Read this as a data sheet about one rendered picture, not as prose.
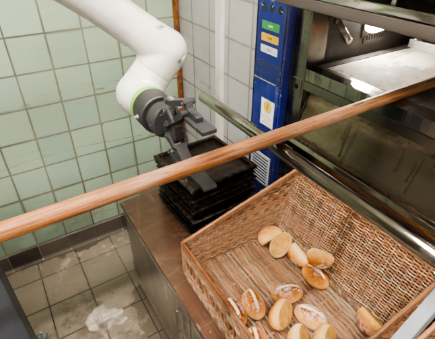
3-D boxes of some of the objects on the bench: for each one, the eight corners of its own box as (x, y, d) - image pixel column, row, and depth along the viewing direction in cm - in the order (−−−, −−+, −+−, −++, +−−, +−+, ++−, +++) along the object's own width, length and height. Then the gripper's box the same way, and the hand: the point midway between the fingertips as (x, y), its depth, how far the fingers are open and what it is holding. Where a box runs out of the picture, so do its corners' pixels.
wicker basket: (290, 221, 145) (299, 163, 129) (420, 337, 105) (456, 273, 89) (180, 273, 124) (174, 210, 108) (289, 440, 84) (306, 381, 68)
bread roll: (281, 264, 128) (281, 261, 123) (264, 253, 131) (264, 249, 126) (296, 241, 131) (296, 237, 126) (280, 231, 134) (279, 227, 129)
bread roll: (252, 326, 106) (252, 315, 103) (231, 335, 104) (231, 323, 101) (236, 299, 114) (237, 288, 111) (217, 307, 112) (217, 295, 109)
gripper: (172, 61, 78) (228, 97, 63) (179, 156, 92) (226, 204, 76) (139, 67, 75) (189, 107, 59) (151, 164, 88) (194, 217, 73)
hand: (205, 157), depth 69 cm, fingers open, 11 cm apart
